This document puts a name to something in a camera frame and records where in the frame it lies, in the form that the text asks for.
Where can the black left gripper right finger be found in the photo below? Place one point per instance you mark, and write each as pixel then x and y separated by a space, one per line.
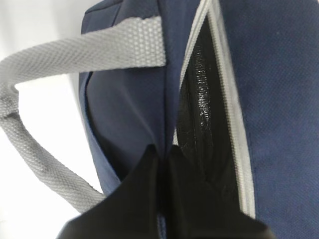
pixel 197 210

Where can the navy blue lunch bag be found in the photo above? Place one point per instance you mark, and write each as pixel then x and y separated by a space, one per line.
pixel 233 83

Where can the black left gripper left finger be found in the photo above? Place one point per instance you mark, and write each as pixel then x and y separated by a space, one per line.
pixel 130 212

